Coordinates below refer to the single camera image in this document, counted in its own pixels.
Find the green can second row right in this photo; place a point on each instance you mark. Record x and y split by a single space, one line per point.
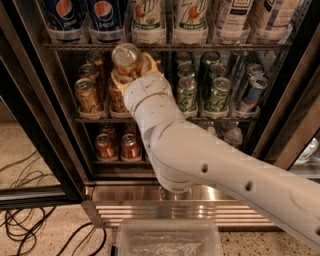
215 70

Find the right fridge glass door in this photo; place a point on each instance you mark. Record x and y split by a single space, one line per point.
289 124

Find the orange lacroix can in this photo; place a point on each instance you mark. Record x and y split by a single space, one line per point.
86 94
127 59

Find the green can second row left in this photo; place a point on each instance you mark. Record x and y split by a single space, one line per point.
185 70

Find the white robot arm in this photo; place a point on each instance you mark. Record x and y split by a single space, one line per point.
183 154

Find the clear plastic bin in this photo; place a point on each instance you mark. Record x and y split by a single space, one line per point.
168 237

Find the fridge glass door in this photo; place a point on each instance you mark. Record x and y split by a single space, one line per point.
289 124
35 89

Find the left Pepsi bottle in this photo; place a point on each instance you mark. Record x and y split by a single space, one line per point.
65 20

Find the orange can second row left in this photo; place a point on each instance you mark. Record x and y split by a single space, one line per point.
88 70

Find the steel fridge bottom grille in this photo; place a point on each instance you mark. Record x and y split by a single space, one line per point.
108 205

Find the green LaCroix can front left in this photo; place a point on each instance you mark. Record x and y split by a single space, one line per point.
186 94

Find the blue silver can front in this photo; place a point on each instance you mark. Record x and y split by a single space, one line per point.
253 93

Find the green lacroix can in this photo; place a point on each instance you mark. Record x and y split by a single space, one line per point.
218 95
186 94

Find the left white label bottle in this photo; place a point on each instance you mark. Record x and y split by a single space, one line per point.
232 14

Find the left 7up bottle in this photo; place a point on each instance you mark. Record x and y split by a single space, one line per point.
148 15

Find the blue silver can behind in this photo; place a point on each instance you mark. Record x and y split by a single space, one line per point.
252 69

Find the blue silver can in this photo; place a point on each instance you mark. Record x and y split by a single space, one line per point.
252 69
253 93

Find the red can front left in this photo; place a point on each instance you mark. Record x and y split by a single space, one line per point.
104 146

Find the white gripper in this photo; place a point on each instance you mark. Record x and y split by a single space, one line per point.
146 89

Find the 7up bottle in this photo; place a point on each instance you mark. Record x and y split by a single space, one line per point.
190 14
148 15

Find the red can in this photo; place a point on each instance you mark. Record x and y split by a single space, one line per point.
104 146
130 147

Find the right 7up bottle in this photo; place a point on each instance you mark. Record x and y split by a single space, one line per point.
190 14

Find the left fridge glass door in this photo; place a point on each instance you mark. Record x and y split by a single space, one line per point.
35 89

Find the green LaCroix can front right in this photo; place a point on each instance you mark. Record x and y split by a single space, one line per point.
218 95

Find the right Pepsi bottle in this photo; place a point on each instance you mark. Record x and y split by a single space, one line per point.
106 20

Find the right white label bottle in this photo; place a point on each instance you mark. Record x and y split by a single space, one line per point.
273 15

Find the right water bottle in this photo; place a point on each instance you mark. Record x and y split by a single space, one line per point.
234 137

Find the white label bottle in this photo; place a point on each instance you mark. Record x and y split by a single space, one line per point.
273 15
232 14

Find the green can second row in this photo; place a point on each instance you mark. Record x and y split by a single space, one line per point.
185 70
215 70

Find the red can front middle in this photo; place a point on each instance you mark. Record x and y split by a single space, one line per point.
130 147

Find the pepsi bottle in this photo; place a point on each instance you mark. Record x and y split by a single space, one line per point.
106 20
65 20

